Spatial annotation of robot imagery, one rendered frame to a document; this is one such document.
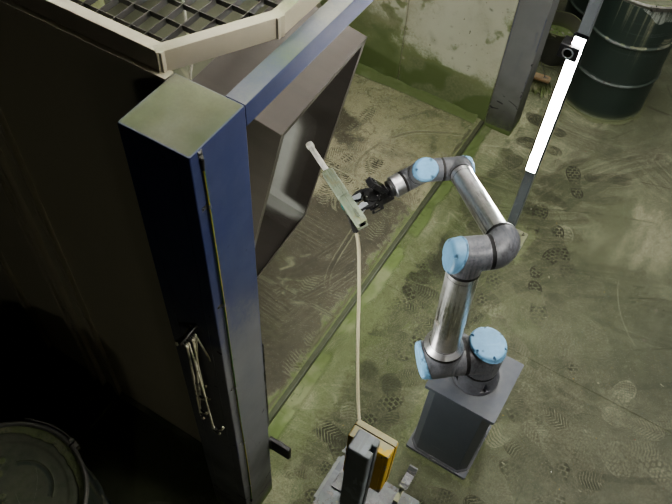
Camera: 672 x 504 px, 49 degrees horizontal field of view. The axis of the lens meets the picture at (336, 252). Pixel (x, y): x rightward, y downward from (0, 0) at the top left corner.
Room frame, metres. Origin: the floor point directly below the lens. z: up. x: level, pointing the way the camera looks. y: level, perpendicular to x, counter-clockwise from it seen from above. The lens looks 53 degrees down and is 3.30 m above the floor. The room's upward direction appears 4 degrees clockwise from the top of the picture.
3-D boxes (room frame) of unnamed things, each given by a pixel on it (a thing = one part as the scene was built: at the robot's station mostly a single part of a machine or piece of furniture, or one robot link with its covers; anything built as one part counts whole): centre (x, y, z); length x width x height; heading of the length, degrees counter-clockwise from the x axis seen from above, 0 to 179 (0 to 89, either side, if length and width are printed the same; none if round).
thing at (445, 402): (1.41, -0.60, 0.32); 0.31 x 0.31 x 0.64; 62
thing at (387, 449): (0.73, -0.13, 1.42); 0.12 x 0.06 x 0.26; 62
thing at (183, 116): (1.07, 0.33, 1.14); 0.18 x 0.18 x 2.29; 62
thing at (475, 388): (1.41, -0.60, 0.69); 0.19 x 0.19 x 0.10
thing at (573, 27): (4.34, -1.42, 0.14); 0.31 x 0.29 x 0.28; 152
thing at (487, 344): (1.41, -0.59, 0.83); 0.17 x 0.15 x 0.18; 102
